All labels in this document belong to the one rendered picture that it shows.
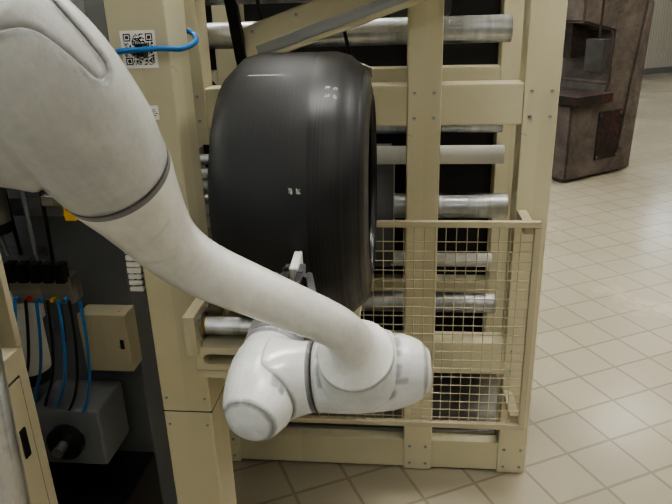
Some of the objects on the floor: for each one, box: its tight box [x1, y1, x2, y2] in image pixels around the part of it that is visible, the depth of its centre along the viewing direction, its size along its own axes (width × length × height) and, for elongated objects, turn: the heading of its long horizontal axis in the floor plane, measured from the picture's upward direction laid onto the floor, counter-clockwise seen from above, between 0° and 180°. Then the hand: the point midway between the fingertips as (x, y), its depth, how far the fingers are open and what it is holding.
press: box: [552, 0, 655, 182], centre depth 581 cm, size 127×106×236 cm
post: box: [103, 0, 237, 504], centre depth 150 cm, size 13×13×250 cm
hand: (296, 266), depth 122 cm, fingers closed
